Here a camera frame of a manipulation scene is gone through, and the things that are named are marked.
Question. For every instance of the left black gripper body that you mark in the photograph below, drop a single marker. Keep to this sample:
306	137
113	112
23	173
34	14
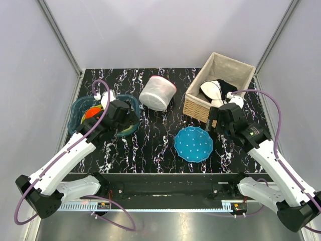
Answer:
130	120

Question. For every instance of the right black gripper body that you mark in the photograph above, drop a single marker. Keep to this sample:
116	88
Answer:
220	127

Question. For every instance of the white mesh laundry bag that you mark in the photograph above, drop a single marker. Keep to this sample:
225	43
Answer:
157	93

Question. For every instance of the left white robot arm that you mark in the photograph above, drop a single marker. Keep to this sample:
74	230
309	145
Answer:
45	190

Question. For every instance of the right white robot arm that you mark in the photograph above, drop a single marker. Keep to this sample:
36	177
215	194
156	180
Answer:
294	201

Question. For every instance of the black bra in basket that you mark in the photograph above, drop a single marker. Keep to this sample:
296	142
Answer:
226	87

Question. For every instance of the white bra in basket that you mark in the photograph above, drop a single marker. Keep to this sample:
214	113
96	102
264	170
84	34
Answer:
211	90

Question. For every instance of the yellow-green plate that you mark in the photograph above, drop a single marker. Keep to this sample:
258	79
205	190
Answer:
96	117

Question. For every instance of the orange cup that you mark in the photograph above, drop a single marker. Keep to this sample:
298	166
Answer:
92	112

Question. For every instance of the wicker basket with liner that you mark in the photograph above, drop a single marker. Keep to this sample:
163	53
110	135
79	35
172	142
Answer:
219	76

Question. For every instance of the blue polka dot plate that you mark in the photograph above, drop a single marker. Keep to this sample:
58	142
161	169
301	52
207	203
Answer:
193	144

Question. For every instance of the teal plastic bin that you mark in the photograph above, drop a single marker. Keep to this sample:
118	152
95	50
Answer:
80	107

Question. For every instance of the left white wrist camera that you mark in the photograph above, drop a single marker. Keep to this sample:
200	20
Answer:
105	96

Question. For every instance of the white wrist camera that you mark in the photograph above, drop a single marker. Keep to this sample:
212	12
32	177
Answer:
233	98
105	96

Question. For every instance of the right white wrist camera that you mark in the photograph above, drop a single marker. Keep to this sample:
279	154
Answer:
233	98

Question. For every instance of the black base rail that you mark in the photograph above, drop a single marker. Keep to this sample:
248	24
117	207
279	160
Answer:
121	186

